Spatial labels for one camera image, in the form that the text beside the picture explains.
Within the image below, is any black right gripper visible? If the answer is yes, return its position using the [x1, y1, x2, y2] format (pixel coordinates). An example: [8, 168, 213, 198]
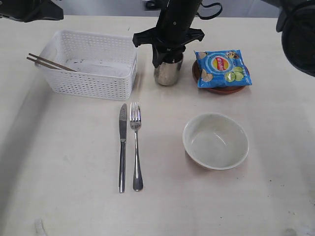
[132, 27, 205, 67]

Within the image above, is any stainless steel cup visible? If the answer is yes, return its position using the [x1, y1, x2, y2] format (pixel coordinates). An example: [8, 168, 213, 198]
[154, 53, 184, 86]

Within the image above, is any wooden chopstick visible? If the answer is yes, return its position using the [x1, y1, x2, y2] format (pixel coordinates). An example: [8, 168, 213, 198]
[26, 57, 74, 72]
[28, 53, 75, 72]

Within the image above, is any blue chips bag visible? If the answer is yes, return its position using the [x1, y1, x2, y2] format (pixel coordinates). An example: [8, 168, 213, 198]
[194, 50, 252, 89]

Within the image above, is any white perforated plastic basket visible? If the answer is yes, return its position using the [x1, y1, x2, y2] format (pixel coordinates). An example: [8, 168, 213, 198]
[35, 29, 137, 101]

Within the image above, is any silver fork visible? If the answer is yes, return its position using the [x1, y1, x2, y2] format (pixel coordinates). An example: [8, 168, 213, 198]
[129, 102, 143, 191]

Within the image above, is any brown round plate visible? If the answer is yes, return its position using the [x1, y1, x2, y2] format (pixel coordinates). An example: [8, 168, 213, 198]
[191, 61, 246, 95]

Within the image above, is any silver table knife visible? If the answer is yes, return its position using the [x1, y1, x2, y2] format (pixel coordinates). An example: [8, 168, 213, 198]
[119, 103, 127, 193]

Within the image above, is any pale green bowl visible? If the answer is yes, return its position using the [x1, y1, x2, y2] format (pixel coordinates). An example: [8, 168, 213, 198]
[182, 113, 249, 171]

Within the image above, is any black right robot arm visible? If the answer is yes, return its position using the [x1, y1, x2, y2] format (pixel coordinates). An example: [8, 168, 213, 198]
[132, 0, 315, 76]

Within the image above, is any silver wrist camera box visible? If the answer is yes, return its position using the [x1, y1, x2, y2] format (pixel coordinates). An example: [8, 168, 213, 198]
[143, 0, 163, 11]

